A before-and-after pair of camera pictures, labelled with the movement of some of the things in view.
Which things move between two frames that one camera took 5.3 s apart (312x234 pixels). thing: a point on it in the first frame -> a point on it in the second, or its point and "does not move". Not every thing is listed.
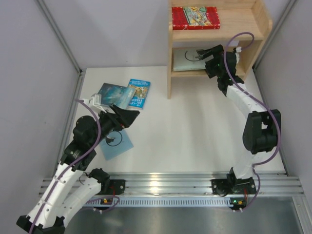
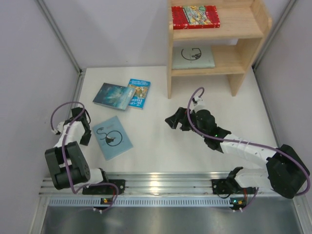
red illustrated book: (195, 18) does not move
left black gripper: (116, 118) -> (86, 134)
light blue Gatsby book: (121, 143) does not move
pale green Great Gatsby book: (184, 59) does not move
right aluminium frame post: (284, 16) does not move
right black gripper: (211, 64) -> (183, 122)
